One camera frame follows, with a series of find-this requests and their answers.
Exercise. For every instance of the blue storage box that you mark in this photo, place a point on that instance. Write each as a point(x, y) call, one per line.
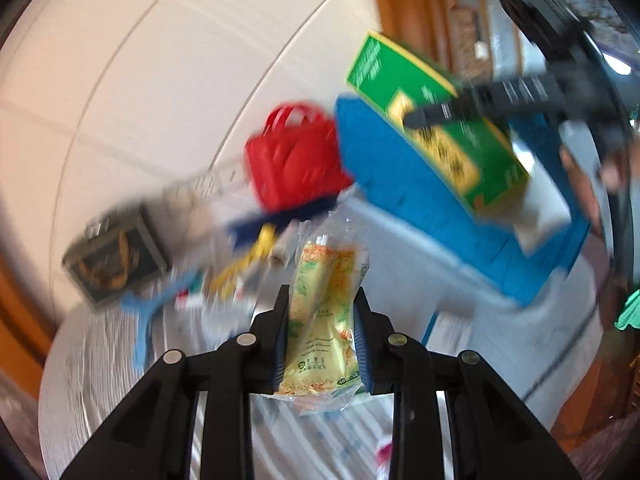
point(400, 170)

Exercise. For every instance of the dark gift box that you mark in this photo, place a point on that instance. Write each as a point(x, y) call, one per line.
point(112, 255)

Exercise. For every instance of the green plastic piece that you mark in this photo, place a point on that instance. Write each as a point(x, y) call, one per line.
point(629, 312)

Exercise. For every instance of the white wall switch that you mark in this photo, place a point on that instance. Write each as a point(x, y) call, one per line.
point(481, 50)

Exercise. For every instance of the wooden wall frame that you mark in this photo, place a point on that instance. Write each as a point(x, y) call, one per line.
point(405, 0)

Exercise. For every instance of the dark blue zipper pouch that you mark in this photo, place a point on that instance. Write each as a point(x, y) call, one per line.
point(250, 225)

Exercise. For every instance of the light blue boomerang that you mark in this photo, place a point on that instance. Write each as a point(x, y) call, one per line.
point(145, 310)

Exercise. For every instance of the yellow plastic tool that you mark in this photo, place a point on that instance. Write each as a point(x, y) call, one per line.
point(260, 245)

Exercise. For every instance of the person's right hand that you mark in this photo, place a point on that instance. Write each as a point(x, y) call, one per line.
point(582, 185)

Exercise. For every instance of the yellow green sachet packet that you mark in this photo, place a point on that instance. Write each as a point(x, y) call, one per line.
point(325, 320)

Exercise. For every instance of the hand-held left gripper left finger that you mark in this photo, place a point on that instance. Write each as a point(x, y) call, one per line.
point(281, 340)

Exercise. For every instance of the white paper packet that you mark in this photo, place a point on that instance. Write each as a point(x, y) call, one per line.
point(542, 205)

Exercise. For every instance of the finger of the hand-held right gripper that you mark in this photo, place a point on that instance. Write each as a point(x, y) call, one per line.
point(480, 97)

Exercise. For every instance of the white lint roller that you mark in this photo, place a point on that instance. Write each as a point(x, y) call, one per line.
point(281, 250)

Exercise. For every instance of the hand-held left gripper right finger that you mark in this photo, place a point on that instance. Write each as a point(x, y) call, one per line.
point(361, 350)

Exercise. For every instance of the beige wall socket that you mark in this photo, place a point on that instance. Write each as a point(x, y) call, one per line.
point(186, 194)

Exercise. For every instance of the white striped tablecloth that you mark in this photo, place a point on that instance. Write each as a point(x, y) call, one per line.
point(100, 385)

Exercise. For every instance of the red handbag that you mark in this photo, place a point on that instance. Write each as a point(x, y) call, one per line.
point(292, 160)

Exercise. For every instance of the green yellow carton box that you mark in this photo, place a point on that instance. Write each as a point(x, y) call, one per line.
point(435, 160)

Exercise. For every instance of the small red green card box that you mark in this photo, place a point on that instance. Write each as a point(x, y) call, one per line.
point(190, 297)

